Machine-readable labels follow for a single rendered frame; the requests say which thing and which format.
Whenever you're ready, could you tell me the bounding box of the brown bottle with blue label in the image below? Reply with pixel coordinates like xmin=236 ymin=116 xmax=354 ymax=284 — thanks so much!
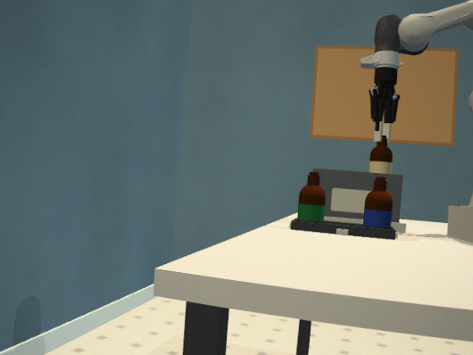
xmin=363 ymin=177 xmax=393 ymax=229

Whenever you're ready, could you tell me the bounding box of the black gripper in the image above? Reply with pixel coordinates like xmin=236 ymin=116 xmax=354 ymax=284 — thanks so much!
xmin=369 ymin=67 xmax=400 ymax=143

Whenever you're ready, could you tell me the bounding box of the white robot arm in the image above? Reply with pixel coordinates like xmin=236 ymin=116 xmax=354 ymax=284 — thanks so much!
xmin=361 ymin=0 xmax=473 ymax=69

